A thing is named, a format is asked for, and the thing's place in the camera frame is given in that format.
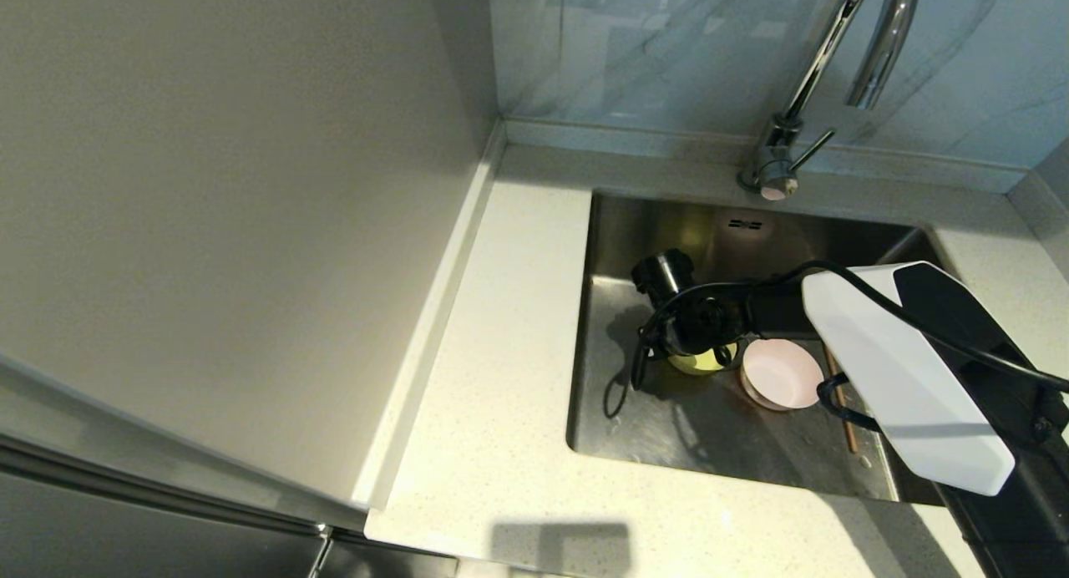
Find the yellow plastic bowl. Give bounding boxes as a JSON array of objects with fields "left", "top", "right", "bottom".
[{"left": 668, "top": 342, "right": 741, "bottom": 378}]

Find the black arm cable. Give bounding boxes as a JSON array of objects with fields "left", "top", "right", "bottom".
[{"left": 785, "top": 259, "right": 1069, "bottom": 393}]

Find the pink plastic bowl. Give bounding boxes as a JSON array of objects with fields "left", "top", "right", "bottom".
[{"left": 741, "top": 337, "right": 825, "bottom": 413}]

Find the grey tall cabinet door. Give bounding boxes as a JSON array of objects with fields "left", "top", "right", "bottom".
[{"left": 0, "top": 432, "right": 459, "bottom": 578}]

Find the chrome gooseneck faucet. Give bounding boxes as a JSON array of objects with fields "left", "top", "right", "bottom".
[{"left": 737, "top": 0, "right": 922, "bottom": 201}]

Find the chrome cabinet door handle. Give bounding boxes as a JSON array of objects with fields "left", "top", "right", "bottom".
[{"left": 306, "top": 521, "right": 335, "bottom": 578}]

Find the stainless steel sink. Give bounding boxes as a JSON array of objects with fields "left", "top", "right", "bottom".
[{"left": 565, "top": 190, "right": 953, "bottom": 505}]

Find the wooden chopstick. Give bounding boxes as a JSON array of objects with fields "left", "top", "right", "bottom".
[{"left": 825, "top": 348, "right": 860, "bottom": 454}]

